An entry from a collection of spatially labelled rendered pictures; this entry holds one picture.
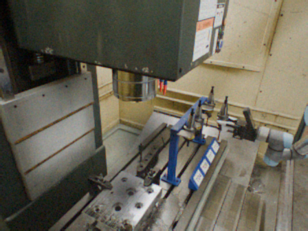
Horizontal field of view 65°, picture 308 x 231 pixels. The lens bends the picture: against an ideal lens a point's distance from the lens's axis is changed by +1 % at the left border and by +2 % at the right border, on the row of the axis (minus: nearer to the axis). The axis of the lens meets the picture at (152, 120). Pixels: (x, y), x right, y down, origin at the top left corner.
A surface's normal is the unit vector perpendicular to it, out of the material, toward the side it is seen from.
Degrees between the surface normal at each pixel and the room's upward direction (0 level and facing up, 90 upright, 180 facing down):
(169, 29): 90
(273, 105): 90
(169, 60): 90
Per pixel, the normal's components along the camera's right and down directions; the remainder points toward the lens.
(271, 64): -0.45, 0.42
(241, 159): -0.17, -0.63
